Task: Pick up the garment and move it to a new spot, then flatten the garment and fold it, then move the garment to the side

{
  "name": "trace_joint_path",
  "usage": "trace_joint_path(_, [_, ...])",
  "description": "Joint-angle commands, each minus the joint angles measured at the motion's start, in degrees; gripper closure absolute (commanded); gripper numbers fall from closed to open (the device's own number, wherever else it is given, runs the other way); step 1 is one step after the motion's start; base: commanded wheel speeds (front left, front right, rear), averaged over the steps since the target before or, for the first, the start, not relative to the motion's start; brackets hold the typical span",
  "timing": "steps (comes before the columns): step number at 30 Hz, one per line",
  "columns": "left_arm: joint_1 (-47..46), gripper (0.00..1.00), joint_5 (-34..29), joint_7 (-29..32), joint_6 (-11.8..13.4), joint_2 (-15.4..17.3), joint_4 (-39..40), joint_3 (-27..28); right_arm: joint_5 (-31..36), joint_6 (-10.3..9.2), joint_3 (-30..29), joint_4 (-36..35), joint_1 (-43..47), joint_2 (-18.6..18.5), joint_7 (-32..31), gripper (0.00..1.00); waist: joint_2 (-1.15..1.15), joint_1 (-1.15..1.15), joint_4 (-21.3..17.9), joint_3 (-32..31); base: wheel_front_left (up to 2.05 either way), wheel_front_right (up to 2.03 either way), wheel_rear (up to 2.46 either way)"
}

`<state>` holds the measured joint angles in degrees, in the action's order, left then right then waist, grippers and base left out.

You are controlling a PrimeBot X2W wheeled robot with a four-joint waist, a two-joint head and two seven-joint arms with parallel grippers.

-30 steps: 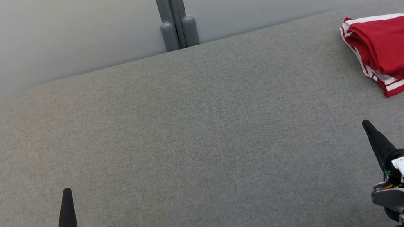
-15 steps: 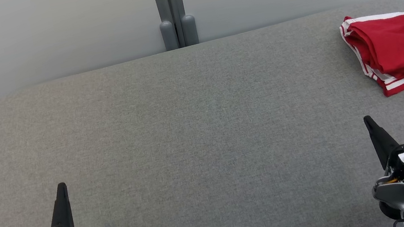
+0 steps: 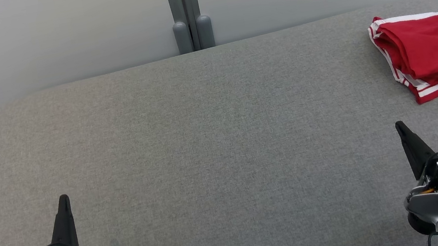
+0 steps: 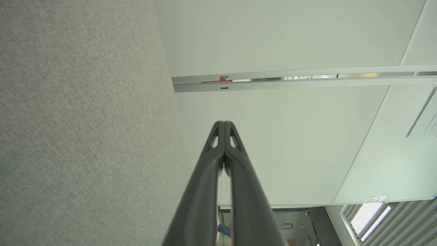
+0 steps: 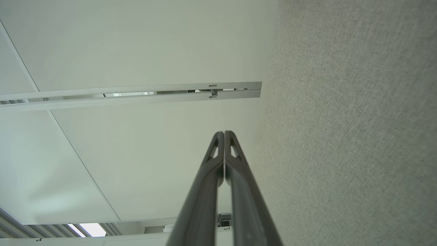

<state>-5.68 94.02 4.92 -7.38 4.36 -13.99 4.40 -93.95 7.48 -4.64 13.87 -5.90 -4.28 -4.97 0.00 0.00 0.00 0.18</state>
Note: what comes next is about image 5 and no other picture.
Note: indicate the bright ceiling light panel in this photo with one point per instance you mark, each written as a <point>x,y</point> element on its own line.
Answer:
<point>92,229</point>

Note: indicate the grey partition post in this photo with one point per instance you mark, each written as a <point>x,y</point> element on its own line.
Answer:
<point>247,93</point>

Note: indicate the small black ceiling device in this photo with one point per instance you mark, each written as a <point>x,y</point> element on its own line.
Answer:
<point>225,222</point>

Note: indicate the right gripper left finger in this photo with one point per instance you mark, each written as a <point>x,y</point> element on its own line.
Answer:
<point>199,212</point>

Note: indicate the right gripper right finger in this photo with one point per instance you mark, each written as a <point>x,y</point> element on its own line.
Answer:
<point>249,218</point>

